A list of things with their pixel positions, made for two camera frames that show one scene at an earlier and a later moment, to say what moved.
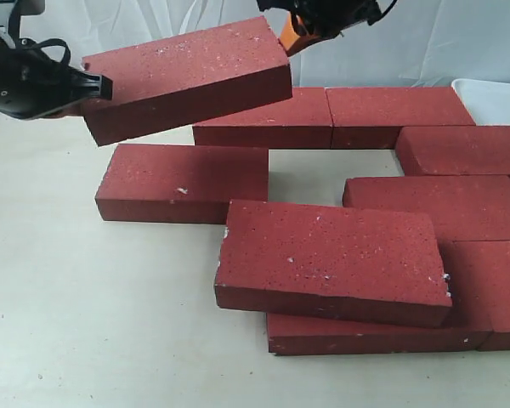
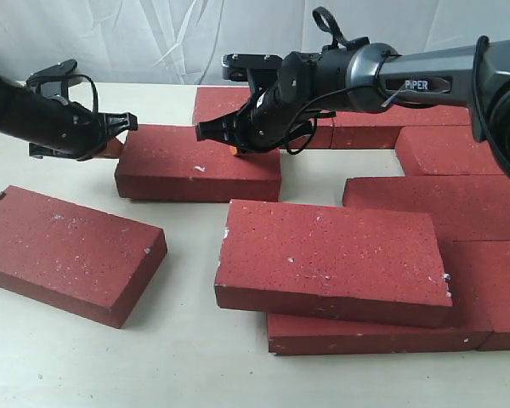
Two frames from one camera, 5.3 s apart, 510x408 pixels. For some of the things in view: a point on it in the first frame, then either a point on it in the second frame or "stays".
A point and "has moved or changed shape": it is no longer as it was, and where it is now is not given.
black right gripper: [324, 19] to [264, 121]
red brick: [167, 184] has moved or changed shape
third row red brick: [463, 208] stays
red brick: [488, 286] stays
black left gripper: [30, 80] to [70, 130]
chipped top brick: [296, 258] stays
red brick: [291, 335] stays
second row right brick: [436, 150] stays
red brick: [369, 118] stays
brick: [188, 78] to [93, 265]
